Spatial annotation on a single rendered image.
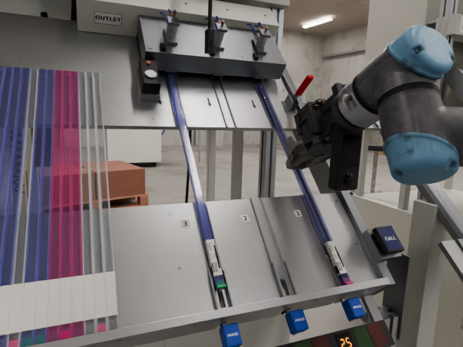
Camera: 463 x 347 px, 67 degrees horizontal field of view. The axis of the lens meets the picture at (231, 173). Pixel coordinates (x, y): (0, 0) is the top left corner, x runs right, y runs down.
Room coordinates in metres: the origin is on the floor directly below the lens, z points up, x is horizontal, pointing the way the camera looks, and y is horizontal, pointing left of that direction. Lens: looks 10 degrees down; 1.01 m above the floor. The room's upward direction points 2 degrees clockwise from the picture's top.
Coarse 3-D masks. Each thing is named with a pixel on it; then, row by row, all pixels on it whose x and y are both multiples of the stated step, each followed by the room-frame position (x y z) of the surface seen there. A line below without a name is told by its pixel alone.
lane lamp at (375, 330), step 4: (368, 324) 0.54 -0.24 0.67; (372, 324) 0.54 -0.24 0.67; (376, 324) 0.54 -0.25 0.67; (368, 328) 0.53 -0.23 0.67; (372, 328) 0.53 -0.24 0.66; (376, 328) 0.54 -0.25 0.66; (380, 328) 0.54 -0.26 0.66; (372, 332) 0.53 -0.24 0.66; (376, 332) 0.53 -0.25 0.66; (380, 332) 0.53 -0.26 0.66; (372, 336) 0.52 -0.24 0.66; (376, 336) 0.53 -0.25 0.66; (380, 336) 0.53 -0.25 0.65; (384, 336) 0.53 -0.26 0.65; (372, 340) 0.52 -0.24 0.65; (376, 340) 0.52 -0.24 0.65; (380, 340) 0.52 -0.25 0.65; (384, 340) 0.53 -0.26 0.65; (376, 344) 0.52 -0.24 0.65; (380, 344) 0.52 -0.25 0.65; (384, 344) 0.52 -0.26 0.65; (388, 344) 0.52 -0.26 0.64
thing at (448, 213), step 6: (378, 120) 0.87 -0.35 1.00; (426, 186) 0.73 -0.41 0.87; (432, 186) 0.72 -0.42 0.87; (432, 192) 0.71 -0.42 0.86; (438, 192) 0.71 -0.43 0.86; (438, 198) 0.70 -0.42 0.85; (438, 204) 0.70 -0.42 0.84; (444, 204) 0.69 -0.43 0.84; (444, 210) 0.68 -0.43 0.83; (450, 210) 0.68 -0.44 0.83; (450, 216) 0.67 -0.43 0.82; (450, 222) 0.67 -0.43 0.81; (456, 222) 0.66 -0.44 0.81; (456, 228) 0.66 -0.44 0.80; (462, 228) 0.65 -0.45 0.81; (462, 234) 0.64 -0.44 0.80; (462, 240) 0.64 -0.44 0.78
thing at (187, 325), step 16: (336, 288) 0.53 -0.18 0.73; (352, 288) 0.54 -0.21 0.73; (368, 288) 0.56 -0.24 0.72; (256, 304) 0.48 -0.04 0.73; (272, 304) 0.49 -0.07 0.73; (288, 304) 0.50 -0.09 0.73; (304, 304) 0.53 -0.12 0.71; (320, 304) 0.56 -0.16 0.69; (176, 320) 0.43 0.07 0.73; (192, 320) 0.44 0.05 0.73; (208, 320) 0.44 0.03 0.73; (224, 320) 0.47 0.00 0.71; (240, 320) 0.50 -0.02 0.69; (80, 336) 0.39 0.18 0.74; (96, 336) 0.39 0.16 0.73; (112, 336) 0.40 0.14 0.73; (128, 336) 0.40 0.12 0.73; (144, 336) 0.42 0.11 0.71; (160, 336) 0.45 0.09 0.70; (176, 336) 0.47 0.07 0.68
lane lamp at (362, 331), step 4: (352, 328) 0.52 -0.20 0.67; (356, 328) 0.53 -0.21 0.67; (360, 328) 0.53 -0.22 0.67; (364, 328) 0.53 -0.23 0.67; (356, 332) 0.52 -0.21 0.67; (360, 332) 0.52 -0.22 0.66; (364, 332) 0.53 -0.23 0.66; (368, 332) 0.53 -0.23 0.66; (356, 336) 0.52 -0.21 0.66; (360, 336) 0.52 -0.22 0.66; (364, 336) 0.52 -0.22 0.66; (368, 336) 0.52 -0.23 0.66; (356, 340) 0.51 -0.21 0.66; (360, 340) 0.51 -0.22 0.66; (364, 340) 0.52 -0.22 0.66; (368, 340) 0.52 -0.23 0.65; (360, 344) 0.51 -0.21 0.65; (364, 344) 0.51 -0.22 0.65; (368, 344) 0.51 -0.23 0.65; (372, 344) 0.51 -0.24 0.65
